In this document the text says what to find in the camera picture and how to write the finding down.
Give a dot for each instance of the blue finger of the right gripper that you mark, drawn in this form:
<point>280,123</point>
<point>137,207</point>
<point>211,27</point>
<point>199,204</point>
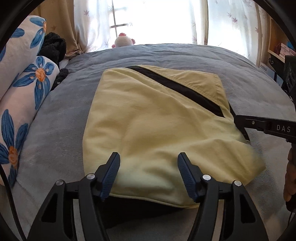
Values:
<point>252,122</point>

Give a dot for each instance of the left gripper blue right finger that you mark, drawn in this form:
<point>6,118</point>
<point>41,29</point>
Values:
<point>241,220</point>

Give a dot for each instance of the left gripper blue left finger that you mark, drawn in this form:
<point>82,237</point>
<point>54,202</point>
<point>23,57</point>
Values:
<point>55,218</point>

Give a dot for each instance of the yellow and black hooded jacket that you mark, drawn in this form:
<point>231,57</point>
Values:
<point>149,115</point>

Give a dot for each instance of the black clothes pile by quilt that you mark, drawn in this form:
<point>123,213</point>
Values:
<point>54,48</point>

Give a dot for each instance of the person's right hand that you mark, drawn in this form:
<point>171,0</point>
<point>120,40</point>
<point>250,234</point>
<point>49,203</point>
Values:
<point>289,187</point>

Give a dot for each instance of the grey bed blanket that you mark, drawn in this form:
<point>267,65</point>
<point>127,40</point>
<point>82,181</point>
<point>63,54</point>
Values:
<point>53,147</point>

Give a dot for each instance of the pink storage boxes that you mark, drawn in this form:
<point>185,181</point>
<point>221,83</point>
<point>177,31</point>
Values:
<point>286,51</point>

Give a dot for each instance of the blue floral rolled quilt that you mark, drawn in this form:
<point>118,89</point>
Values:
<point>26,80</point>

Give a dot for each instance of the pink white plush toy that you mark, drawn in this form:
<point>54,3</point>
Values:
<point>123,40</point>

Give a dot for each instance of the wooden wall shelf unit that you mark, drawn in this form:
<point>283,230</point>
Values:
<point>279,44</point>

